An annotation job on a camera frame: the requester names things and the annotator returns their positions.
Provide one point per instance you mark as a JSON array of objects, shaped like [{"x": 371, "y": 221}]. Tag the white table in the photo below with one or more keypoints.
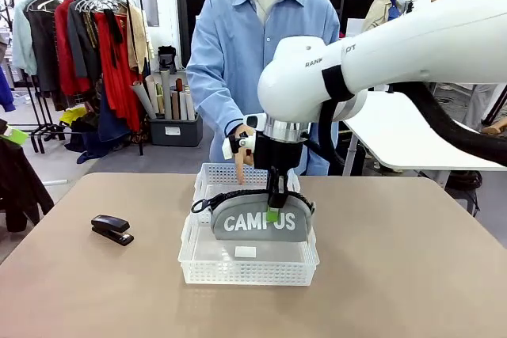
[{"x": 416, "y": 136}]

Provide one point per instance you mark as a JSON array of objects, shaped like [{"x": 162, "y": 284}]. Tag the dark grey coat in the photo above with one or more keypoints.
[{"x": 41, "y": 49}]

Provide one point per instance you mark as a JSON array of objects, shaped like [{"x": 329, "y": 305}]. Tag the white paper roll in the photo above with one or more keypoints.
[{"x": 188, "y": 106}]

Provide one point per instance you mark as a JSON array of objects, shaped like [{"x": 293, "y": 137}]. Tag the pale mint jacket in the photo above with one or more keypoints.
[{"x": 21, "y": 37}]

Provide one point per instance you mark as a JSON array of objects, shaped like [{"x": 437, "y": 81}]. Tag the white wall panel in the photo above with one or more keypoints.
[{"x": 148, "y": 3}]

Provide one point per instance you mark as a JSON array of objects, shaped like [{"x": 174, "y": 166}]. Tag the blue denim cloth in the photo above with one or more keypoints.
[{"x": 111, "y": 124}]

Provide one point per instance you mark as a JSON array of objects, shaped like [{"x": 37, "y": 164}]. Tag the black garment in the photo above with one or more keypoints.
[{"x": 20, "y": 195}]

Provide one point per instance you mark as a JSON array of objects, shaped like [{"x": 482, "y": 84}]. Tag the translucent white plastic basket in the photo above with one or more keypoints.
[
  {"x": 245, "y": 270},
  {"x": 222, "y": 173}
]

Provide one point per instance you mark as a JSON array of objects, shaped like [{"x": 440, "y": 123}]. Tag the yellow garment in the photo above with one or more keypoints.
[{"x": 71, "y": 115}]

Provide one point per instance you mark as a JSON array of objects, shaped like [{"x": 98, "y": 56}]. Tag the black bag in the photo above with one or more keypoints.
[{"x": 463, "y": 185}]

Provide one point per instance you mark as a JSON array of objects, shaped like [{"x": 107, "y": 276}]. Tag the beige paper roll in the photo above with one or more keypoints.
[{"x": 142, "y": 96}]

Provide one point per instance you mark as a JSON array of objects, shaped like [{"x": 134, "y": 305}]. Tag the grey CAMPUS pencil pouch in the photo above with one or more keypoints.
[{"x": 245, "y": 231}]

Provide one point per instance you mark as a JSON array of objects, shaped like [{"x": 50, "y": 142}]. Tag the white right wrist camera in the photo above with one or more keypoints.
[{"x": 229, "y": 152}]

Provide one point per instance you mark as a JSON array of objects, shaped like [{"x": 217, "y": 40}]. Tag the person's right hand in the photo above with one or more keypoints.
[{"x": 240, "y": 172}]

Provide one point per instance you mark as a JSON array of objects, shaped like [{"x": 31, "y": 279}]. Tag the charcoal jacket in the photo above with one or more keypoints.
[{"x": 81, "y": 41}]

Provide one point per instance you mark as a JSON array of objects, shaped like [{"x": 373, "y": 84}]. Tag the black office chair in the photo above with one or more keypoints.
[{"x": 167, "y": 59}]

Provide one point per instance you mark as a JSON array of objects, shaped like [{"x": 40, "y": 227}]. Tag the beige garment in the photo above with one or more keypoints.
[{"x": 136, "y": 37}]

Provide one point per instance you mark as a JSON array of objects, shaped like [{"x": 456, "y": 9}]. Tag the tall grey cardboard roll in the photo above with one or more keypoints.
[{"x": 165, "y": 92}]

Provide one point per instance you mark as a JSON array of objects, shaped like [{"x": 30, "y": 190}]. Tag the black clothes rack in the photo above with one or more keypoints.
[{"x": 141, "y": 140}]

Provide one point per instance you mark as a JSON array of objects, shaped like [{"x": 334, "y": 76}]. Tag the person in blue shirt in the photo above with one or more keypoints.
[{"x": 237, "y": 45}]

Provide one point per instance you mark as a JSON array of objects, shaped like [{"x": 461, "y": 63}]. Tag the red dress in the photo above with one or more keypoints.
[{"x": 119, "y": 77}]

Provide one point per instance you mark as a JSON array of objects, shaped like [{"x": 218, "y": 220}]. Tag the grey storage bin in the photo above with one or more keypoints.
[{"x": 176, "y": 134}]

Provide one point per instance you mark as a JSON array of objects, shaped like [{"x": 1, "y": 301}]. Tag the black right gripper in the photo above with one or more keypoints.
[{"x": 281, "y": 154}]

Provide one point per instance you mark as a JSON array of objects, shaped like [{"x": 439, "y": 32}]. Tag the red jacket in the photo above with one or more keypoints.
[{"x": 65, "y": 57}]

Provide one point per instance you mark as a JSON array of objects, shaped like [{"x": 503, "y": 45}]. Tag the beige trench coat mannequin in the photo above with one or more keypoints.
[{"x": 380, "y": 13}]

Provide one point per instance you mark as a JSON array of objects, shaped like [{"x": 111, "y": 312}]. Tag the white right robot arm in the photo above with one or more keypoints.
[{"x": 396, "y": 45}]

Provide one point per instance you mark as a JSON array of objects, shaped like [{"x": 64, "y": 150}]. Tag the black stapler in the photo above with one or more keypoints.
[{"x": 111, "y": 224}]

